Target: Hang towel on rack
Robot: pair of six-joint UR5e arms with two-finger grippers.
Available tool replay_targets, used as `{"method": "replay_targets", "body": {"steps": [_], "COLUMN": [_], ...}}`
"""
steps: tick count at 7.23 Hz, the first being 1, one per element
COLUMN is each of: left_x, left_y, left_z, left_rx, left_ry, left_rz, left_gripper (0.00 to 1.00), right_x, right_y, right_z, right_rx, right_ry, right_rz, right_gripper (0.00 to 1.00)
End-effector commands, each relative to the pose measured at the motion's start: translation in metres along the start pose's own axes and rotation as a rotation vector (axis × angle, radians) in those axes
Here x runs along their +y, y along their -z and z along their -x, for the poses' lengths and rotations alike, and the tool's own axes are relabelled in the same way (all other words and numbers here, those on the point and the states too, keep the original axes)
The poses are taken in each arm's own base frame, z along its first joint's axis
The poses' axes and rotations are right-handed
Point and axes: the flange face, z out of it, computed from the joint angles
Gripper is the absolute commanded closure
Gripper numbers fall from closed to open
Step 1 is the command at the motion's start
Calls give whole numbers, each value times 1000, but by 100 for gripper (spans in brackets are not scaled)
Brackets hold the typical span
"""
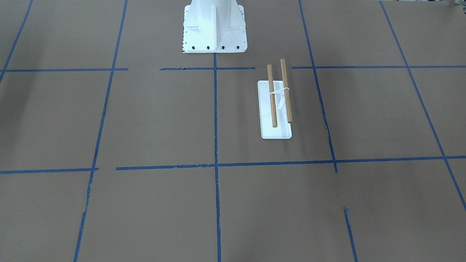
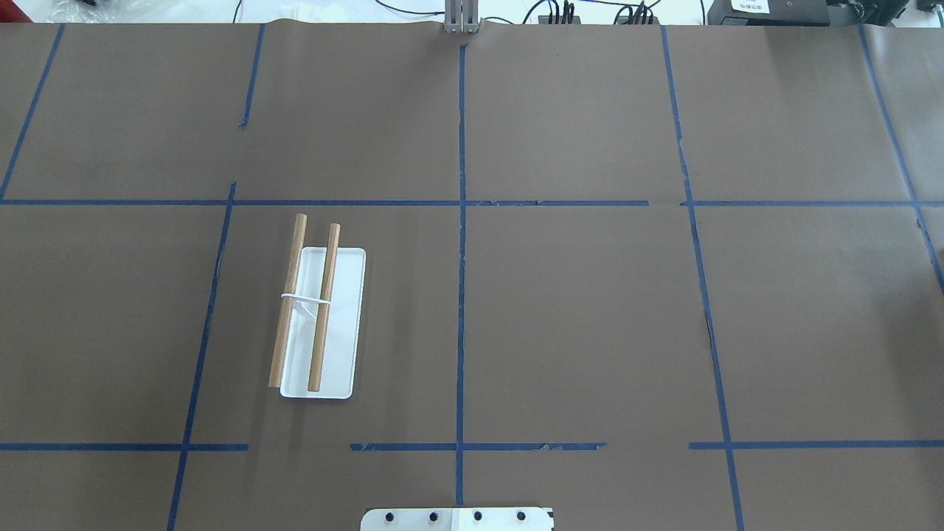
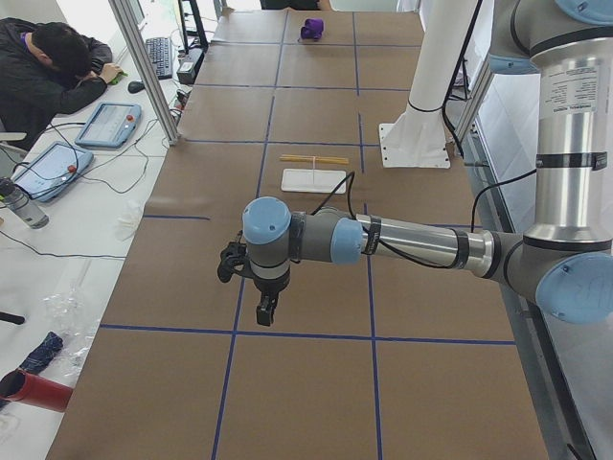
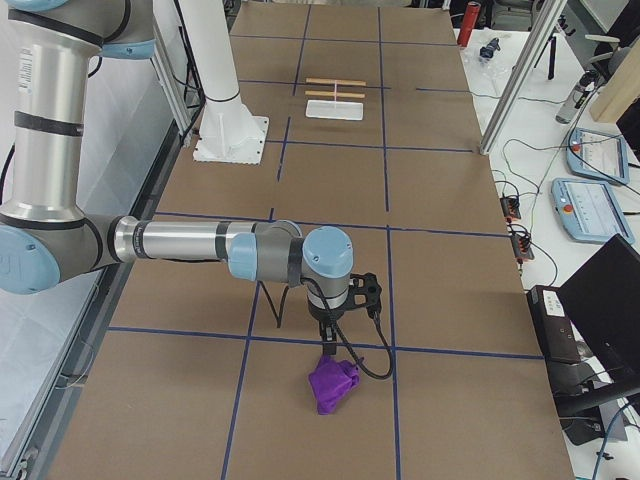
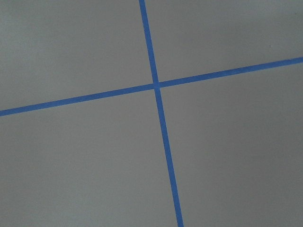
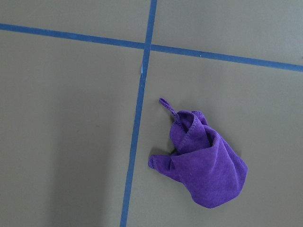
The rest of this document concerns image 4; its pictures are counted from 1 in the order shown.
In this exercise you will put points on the upper teach pendant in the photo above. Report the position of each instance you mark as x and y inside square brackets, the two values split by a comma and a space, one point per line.
[598, 155]

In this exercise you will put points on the white tray rack base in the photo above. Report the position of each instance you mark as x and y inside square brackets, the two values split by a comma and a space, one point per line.
[334, 110]

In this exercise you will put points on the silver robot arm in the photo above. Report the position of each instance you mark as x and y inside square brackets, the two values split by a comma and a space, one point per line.
[47, 239]

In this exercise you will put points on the teach pendant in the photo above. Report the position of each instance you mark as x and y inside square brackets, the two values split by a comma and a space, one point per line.
[598, 155]
[589, 211]

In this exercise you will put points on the wooden rack rod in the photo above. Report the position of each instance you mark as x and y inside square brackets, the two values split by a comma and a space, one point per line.
[334, 94]
[337, 82]

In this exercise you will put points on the purple towel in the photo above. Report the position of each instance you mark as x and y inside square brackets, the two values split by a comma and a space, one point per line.
[331, 381]

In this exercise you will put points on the aluminium frame post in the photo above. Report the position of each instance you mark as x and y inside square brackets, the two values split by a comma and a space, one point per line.
[537, 38]

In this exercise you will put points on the red cylinder bottle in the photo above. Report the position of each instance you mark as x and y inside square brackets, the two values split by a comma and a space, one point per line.
[468, 23]

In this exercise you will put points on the far wooden rack rod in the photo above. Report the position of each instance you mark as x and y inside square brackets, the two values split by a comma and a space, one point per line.
[337, 82]

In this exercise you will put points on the orange power strip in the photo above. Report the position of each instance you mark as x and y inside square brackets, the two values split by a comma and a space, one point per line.
[519, 235]

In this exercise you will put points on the black monitor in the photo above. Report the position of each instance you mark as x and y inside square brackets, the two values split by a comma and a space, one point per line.
[602, 301]

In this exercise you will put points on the grey water bottle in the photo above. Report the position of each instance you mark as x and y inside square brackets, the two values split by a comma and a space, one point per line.
[577, 97]

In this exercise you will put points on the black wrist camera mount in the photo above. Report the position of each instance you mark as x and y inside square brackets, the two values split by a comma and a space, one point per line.
[364, 292]

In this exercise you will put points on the near wooden rack rod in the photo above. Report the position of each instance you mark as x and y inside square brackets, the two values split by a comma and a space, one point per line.
[334, 94]

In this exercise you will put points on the lower teach pendant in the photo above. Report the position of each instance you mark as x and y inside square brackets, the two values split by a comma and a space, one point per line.
[589, 211]

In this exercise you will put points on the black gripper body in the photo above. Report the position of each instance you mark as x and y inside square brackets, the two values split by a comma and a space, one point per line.
[324, 317]

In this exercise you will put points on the black computer box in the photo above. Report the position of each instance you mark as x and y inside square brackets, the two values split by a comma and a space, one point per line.
[553, 328]

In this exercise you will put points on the blue black tool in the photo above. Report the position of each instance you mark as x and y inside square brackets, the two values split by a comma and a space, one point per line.
[488, 51]

